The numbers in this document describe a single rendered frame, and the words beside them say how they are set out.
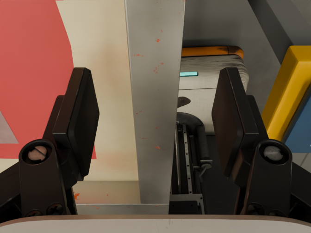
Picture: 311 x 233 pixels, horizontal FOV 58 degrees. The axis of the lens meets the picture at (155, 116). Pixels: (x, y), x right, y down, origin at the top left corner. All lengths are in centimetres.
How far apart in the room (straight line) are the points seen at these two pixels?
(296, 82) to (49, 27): 22
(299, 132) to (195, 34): 107
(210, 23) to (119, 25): 112
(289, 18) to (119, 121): 28
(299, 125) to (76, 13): 23
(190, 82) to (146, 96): 94
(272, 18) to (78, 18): 31
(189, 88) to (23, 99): 93
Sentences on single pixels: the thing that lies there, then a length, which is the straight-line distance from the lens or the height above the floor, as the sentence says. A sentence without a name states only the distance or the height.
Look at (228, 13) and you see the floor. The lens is 133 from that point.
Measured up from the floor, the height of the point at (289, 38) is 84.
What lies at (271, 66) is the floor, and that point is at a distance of 156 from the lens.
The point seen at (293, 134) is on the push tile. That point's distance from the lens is 33.
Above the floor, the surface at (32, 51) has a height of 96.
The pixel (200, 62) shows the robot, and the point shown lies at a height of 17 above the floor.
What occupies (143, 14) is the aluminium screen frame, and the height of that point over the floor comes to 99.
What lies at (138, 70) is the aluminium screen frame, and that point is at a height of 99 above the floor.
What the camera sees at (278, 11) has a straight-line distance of 47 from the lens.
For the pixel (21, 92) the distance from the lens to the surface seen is 30.
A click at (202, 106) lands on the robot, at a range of 125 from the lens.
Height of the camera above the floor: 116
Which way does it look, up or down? 43 degrees down
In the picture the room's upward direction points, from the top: 180 degrees clockwise
